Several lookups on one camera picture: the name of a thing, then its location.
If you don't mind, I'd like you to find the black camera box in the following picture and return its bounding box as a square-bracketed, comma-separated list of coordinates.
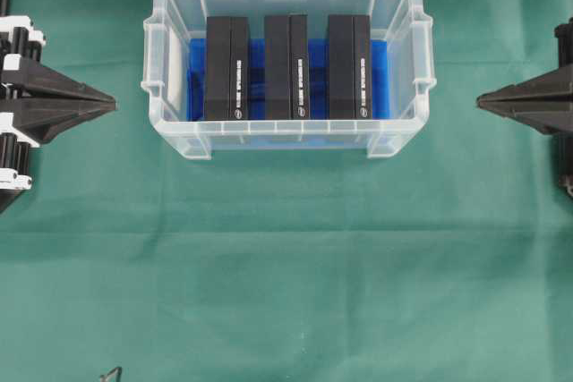
[264, 14, 311, 120]
[204, 16, 250, 121]
[327, 14, 372, 120]

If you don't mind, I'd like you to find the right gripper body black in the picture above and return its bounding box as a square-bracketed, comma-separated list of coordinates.
[553, 17, 573, 198]

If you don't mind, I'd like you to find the blue foam liner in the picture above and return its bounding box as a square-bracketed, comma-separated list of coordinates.
[187, 38, 390, 122]

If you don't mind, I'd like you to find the clear plastic storage case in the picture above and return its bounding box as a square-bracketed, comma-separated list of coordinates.
[141, 0, 436, 160]

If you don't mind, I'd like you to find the green table cloth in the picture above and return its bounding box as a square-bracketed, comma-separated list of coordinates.
[1, 0, 572, 381]

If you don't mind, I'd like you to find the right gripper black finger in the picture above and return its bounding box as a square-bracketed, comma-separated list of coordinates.
[477, 64, 572, 104]
[477, 102, 572, 135]

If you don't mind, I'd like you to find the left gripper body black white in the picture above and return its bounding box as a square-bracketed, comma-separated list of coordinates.
[1, 15, 45, 211]

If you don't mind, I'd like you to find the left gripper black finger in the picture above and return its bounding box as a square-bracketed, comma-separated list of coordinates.
[1, 62, 115, 101]
[8, 99, 116, 144]

